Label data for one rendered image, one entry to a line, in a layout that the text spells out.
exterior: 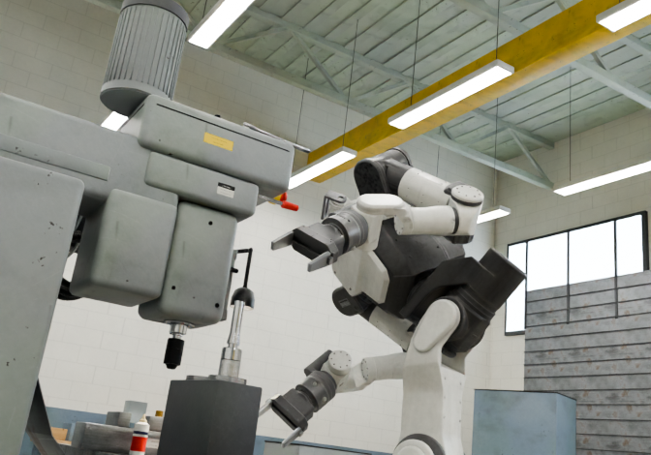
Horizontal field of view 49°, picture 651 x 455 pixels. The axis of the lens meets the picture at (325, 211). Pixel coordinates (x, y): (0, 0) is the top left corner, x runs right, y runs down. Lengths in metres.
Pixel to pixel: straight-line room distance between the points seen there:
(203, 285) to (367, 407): 8.42
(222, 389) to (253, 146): 0.78
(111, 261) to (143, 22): 0.70
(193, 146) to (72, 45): 7.59
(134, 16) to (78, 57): 7.33
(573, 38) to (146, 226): 5.48
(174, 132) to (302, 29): 7.53
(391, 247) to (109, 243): 0.72
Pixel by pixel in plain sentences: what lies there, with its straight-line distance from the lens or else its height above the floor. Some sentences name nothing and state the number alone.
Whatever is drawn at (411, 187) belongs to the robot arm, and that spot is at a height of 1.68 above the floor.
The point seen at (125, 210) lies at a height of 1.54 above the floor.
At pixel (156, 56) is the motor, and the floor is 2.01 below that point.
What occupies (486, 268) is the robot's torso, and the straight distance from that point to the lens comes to 1.78.
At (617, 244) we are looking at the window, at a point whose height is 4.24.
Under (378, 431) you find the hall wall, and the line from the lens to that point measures 10.41.
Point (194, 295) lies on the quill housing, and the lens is 1.95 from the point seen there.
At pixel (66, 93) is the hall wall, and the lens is 9.28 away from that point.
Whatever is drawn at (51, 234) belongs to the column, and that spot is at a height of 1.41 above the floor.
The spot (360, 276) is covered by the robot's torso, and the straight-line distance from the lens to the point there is 1.93.
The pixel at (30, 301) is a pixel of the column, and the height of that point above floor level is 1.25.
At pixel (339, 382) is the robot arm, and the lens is 1.96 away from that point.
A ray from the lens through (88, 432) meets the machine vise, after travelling 2.14.
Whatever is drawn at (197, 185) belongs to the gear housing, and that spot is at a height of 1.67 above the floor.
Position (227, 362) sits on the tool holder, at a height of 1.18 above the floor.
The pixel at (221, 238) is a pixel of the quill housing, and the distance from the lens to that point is 2.01.
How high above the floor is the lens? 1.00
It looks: 19 degrees up
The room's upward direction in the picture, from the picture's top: 7 degrees clockwise
